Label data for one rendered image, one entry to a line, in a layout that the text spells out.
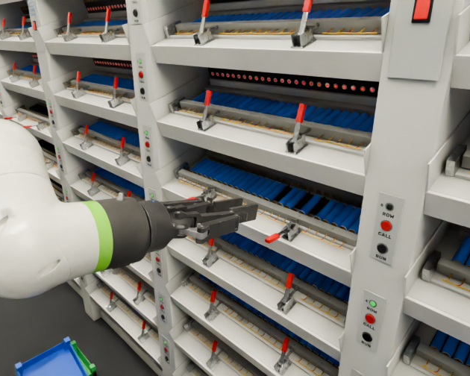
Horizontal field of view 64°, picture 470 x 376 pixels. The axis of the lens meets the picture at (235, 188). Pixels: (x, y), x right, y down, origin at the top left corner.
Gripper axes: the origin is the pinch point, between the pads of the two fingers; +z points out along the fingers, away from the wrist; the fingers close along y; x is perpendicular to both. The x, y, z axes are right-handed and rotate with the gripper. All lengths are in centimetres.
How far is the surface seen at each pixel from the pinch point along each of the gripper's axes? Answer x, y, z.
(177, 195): -9.6, -36.1, 15.2
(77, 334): -103, -110, 22
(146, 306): -64, -64, 28
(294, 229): -5.7, 2.2, 16.8
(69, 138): -8, -113, 17
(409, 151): 15.6, 23.2, 10.7
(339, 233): -3.7, 11.0, 19.3
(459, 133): 19.0, 26.6, 20.7
